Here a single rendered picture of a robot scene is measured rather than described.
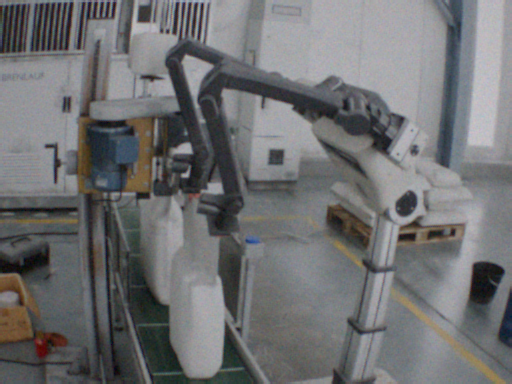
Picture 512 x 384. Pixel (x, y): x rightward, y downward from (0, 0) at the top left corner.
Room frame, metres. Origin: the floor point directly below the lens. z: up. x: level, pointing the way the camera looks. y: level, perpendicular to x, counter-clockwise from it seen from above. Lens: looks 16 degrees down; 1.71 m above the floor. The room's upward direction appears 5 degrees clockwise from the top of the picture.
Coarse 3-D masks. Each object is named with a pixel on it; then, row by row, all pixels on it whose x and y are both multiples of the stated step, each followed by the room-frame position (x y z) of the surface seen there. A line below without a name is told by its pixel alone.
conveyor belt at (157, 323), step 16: (128, 208) 3.90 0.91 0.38; (128, 224) 3.57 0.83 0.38; (128, 240) 3.28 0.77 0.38; (144, 288) 2.64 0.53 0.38; (144, 304) 2.46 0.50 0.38; (160, 304) 2.48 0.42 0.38; (144, 320) 2.29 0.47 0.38; (160, 320) 2.32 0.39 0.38; (144, 336) 2.14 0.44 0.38; (160, 336) 2.16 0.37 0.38; (224, 336) 2.24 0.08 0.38; (160, 352) 2.02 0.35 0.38; (224, 352) 2.09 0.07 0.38; (160, 368) 1.89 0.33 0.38; (176, 368) 1.91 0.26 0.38; (224, 368) 1.96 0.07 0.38; (240, 368) 1.97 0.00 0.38
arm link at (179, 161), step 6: (174, 156) 2.08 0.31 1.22; (180, 156) 2.08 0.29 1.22; (186, 156) 2.09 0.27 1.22; (192, 156) 2.10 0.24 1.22; (198, 156) 2.05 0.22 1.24; (204, 156) 2.05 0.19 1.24; (174, 162) 2.07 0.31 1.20; (180, 162) 2.07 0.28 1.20; (186, 162) 2.08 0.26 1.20; (198, 162) 2.06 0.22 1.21; (204, 162) 2.06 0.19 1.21; (174, 168) 2.06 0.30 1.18; (180, 168) 2.07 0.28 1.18; (186, 168) 2.07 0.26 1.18
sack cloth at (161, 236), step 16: (160, 176) 2.73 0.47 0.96; (144, 208) 2.66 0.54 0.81; (160, 208) 2.51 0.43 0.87; (176, 208) 2.52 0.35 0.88; (144, 224) 2.59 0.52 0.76; (160, 224) 2.50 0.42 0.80; (176, 224) 2.53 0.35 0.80; (144, 240) 2.56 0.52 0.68; (160, 240) 2.51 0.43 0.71; (176, 240) 2.54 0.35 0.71; (144, 256) 2.56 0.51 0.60; (160, 256) 2.52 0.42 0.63; (144, 272) 2.59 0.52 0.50; (160, 272) 2.51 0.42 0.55; (160, 288) 2.51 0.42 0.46
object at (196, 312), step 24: (192, 216) 2.13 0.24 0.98; (192, 240) 2.07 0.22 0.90; (216, 240) 1.82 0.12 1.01; (192, 264) 1.99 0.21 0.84; (216, 264) 1.81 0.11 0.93; (192, 288) 1.85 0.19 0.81; (216, 288) 1.87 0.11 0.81; (192, 312) 1.83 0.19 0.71; (216, 312) 1.85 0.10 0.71; (192, 336) 1.83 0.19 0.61; (216, 336) 1.85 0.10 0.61; (192, 360) 1.83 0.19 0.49; (216, 360) 1.86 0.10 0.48
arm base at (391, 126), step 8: (384, 112) 1.52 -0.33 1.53; (392, 112) 1.57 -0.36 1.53; (384, 120) 1.49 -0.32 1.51; (392, 120) 1.50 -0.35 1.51; (400, 120) 1.52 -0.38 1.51; (408, 120) 1.51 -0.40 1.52; (376, 128) 1.49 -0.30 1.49; (384, 128) 1.49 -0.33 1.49; (392, 128) 1.49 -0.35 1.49; (400, 128) 1.50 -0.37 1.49; (376, 136) 1.51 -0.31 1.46; (384, 136) 1.49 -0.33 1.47; (392, 136) 1.49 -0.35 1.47; (400, 136) 1.50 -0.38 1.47; (376, 144) 1.56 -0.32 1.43; (384, 144) 1.51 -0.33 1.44; (392, 144) 1.49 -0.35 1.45; (384, 152) 1.49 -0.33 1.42
